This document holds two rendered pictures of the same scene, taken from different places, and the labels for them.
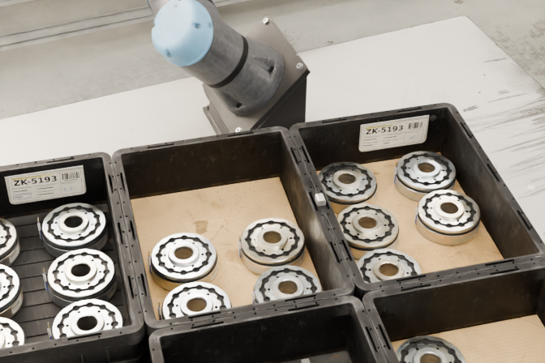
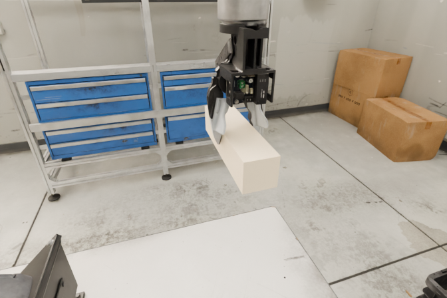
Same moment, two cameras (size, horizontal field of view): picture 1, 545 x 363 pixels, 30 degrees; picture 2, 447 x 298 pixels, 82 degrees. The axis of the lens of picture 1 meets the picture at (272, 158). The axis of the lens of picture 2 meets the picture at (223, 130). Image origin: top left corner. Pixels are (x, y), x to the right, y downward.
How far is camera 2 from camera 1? 162 cm
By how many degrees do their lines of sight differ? 13
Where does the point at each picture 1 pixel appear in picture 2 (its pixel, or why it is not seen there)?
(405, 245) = not seen: outside the picture
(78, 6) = (125, 162)
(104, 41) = (127, 179)
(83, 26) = (112, 174)
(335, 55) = (165, 243)
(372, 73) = (187, 267)
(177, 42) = not seen: outside the picture
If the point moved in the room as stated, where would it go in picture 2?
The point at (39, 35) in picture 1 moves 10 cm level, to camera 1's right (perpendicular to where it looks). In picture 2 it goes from (91, 177) to (104, 179)
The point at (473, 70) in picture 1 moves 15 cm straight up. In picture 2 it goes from (275, 269) to (281, 227)
